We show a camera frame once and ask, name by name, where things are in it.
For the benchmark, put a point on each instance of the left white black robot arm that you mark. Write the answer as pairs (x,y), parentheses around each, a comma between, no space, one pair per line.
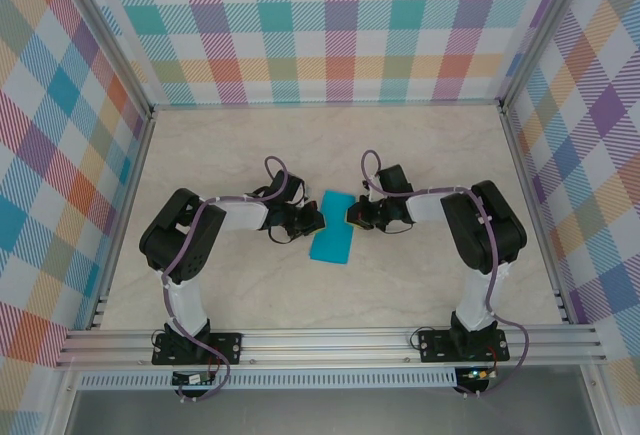
(240,214)

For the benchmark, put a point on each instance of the circuit board with green light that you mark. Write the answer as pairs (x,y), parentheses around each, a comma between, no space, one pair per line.
(477,374)

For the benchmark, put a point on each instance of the small black circuit board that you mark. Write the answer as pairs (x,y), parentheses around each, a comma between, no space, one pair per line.
(192,379)

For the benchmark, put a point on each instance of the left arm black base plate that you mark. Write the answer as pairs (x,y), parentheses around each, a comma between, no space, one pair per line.
(230,347)

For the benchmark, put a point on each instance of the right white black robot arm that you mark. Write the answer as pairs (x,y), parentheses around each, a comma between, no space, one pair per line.
(427,207)

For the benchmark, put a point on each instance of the aluminium frame post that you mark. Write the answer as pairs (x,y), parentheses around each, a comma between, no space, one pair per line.
(111,37)
(541,30)

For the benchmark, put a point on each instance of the aluminium mounting rail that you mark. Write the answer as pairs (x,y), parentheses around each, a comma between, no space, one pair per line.
(325,347)

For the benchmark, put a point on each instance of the grey metal panel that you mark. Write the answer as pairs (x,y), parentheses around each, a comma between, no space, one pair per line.
(325,412)

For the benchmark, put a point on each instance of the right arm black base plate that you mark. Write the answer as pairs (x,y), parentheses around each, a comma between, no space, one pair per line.
(435,347)

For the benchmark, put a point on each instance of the aluminium frame floor rail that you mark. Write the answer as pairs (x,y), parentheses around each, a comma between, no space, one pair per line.
(536,215)
(122,225)
(325,104)

